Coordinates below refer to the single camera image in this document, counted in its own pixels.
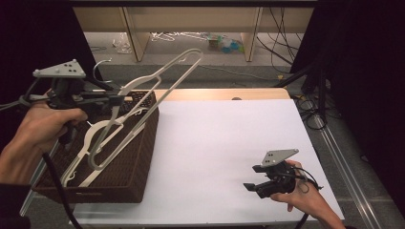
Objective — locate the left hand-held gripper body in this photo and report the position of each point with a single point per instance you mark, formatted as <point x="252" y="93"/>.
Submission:
<point x="63" y="71"/>

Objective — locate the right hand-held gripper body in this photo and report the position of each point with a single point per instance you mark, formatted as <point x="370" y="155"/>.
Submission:
<point x="280" y="179"/>

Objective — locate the brown woven basket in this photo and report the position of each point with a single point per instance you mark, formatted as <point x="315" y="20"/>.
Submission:
<point x="127" y="178"/>

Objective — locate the person's right hand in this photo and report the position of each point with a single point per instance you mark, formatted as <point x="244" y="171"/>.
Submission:
<point x="304" y="198"/>

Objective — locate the person's left hand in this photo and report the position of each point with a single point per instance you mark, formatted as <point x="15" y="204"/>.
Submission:
<point x="41" y="127"/>

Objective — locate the black metal stand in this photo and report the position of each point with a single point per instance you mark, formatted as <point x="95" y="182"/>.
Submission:
<point x="321" y="89"/>
<point x="95" y="83"/>

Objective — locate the white board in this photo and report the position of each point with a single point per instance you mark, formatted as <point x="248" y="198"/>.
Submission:
<point x="223" y="143"/>

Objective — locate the dark curtain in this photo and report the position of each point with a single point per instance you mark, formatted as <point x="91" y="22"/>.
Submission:
<point x="31" y="31"/>
<point x="366" y="63"/>

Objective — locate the clear plastic bag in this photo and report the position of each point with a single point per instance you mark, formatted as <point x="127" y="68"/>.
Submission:
<point x="122" y="44"/>

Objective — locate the white hangers on floor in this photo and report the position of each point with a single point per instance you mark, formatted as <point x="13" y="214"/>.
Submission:
<point x="165" y="36"/>

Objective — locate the pile of colourful plastic things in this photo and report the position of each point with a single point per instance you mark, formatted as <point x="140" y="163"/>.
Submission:
<point x="226" y="44"/>

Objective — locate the beige wooden shelf unit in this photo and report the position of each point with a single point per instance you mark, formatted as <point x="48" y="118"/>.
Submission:
<point x="223" y="19"/>

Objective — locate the person's dark sleeve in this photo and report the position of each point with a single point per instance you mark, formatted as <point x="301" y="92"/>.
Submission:
<point x="12" y="206"/>

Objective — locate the aluminium rail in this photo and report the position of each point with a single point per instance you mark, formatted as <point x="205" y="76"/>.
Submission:
<point x="33" y="187"/>
<point x="347" y="165"/>

